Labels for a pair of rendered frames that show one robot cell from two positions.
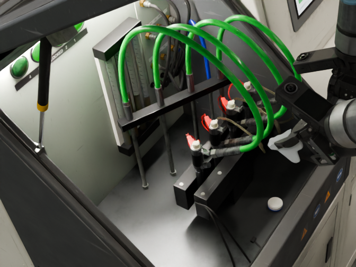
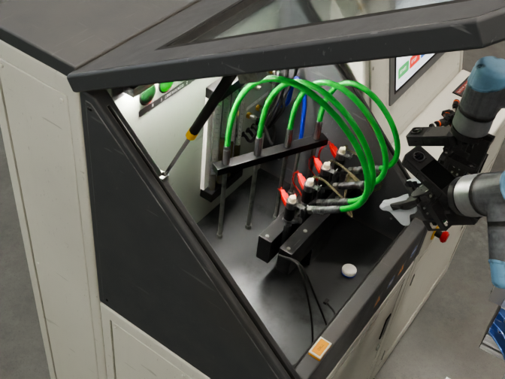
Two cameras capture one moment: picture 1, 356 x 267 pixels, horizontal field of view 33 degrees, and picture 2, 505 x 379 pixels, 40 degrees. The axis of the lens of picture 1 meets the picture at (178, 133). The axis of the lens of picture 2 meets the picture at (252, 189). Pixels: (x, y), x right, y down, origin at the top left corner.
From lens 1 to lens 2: 0.37 m
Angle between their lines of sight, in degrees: 7
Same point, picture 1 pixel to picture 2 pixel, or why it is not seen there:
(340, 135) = (464, 204)
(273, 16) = (375, 87)
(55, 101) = (164, 134)
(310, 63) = (424, 138)
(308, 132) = (427, 198)
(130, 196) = not seen: hidden behind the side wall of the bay
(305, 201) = (385, 269)
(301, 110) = (427, 177)
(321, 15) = (413, 94)
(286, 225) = (366, 289)
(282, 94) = (411, 160)
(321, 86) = not seen: hidden behind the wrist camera
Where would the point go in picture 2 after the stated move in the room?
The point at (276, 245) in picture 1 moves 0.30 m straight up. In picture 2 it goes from (355, 307) to (383, 218)
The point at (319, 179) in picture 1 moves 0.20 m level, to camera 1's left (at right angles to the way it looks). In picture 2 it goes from (398, 251) to (322, 252)
